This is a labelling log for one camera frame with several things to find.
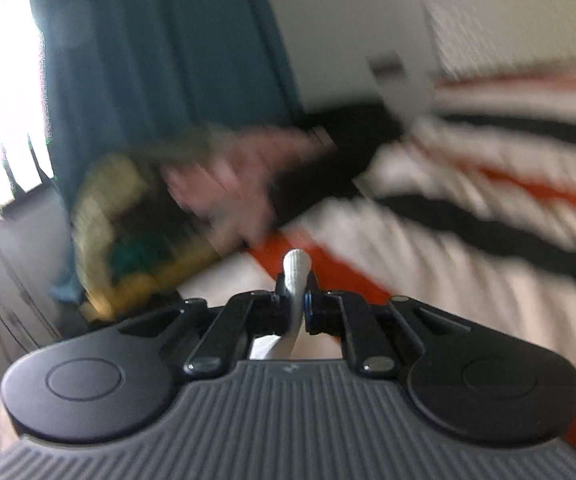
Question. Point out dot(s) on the white radiator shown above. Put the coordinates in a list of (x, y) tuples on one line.
[(518, 30)]

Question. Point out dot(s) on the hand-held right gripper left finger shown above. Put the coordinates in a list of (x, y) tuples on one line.
[(277, 311)]

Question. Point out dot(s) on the striped white orange black blanket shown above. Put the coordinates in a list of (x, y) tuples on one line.
[(443, 270)]

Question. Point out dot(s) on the white ribbed cloth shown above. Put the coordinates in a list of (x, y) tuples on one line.
[(295, 272)]

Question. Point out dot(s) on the window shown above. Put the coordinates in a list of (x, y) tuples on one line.
[(3, 85)]

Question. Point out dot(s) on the person's left hand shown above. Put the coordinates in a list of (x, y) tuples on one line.
[(238, 180)]

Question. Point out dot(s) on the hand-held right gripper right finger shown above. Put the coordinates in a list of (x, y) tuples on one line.
[(313, 311)]

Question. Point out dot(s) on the teal curtain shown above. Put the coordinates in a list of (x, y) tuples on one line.
[(168, 60)]

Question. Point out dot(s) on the grey blurred object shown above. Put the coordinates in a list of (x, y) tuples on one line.
[(400, 90)]

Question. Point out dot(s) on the person's left forearm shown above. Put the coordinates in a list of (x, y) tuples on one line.
[(328, 170)]

